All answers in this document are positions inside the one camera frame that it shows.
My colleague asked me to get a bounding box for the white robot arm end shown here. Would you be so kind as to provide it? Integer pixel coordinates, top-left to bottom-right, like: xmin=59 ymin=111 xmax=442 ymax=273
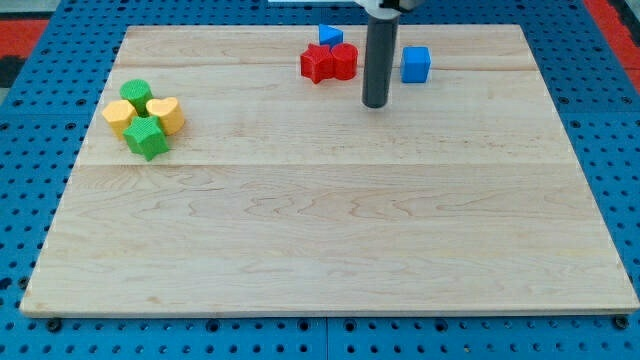
xmin=354 ymin=0 xmax=425 ymax=20

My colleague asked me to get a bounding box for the blue cube block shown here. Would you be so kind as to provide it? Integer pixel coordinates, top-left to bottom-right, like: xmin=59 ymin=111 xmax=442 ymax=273
xmin=400 ymin=46 xmax=431 ymax=83

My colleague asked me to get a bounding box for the light wooden board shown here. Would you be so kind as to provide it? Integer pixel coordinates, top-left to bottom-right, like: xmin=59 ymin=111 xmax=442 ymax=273
xmin=20 ymin=25 xmax=639 ymax=318

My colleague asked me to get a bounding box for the red star block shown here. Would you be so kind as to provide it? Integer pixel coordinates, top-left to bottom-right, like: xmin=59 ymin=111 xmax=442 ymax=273
xmin=300 ymin=44 xmax=334 ymax=84

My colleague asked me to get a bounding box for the red cylinder block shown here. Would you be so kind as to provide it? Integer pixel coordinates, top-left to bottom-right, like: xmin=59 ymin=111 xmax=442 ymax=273
xmin=331 ymin=43 xmax=358 ymax=80

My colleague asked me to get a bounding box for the blue triangle block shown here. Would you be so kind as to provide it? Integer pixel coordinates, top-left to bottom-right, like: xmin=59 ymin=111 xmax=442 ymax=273
xmin=318 ymin=24 xmax=344 ymax=47

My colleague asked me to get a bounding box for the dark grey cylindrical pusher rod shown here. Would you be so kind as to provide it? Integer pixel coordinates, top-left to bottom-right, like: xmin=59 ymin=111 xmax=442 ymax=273
xmin=361 ymin=16 xmax=399 ymax=109

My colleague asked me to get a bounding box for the yellow heart block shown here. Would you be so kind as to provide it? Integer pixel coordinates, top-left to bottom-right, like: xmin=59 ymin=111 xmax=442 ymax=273
xmin=146 ymin=97 xmax=185 ymax=135

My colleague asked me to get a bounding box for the green star block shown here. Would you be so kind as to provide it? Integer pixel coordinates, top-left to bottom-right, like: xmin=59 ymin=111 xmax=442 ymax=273
xmin=123 ymin=116 xmax=169 ymax=161

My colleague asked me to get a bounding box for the green cylinder block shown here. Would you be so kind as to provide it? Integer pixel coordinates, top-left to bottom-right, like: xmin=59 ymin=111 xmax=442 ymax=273
xmin=119 ymin=79 xmax=153 ymax=117

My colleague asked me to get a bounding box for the yellow hexagon block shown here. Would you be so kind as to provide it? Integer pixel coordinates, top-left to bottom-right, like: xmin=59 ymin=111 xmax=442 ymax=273
xmin=101 ymin=100 xmax=138 ymax=140

